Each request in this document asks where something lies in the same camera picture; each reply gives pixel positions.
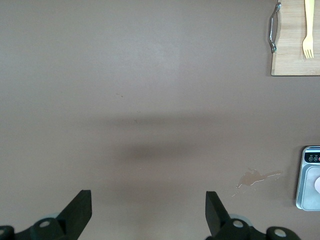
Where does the yellow plastic fork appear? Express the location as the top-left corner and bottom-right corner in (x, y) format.
(302, 0), (315, 60)

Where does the silver digital kitchen scale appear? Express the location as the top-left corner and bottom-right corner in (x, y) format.
(295, 145), (320, 212)

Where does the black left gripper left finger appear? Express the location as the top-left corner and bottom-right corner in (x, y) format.
(0, 189), (93, 240)

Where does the brown table cover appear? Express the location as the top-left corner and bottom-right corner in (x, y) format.
(0, 0), (320, 240)

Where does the wooden cutting board metal handle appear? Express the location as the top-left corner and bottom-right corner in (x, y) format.
(267, 0), (320, 77)

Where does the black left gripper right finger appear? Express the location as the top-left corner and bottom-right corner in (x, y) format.
(205, 191), (301, 240)

